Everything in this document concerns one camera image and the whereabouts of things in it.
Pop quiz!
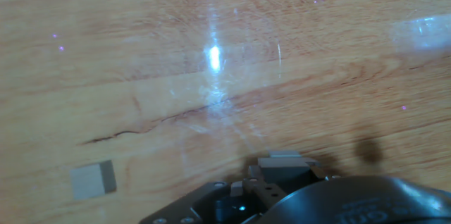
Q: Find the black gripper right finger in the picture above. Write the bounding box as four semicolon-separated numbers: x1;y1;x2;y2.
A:
309;165;342;182

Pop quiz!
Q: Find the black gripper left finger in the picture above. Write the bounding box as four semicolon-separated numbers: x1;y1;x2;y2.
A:
139;165;288;224

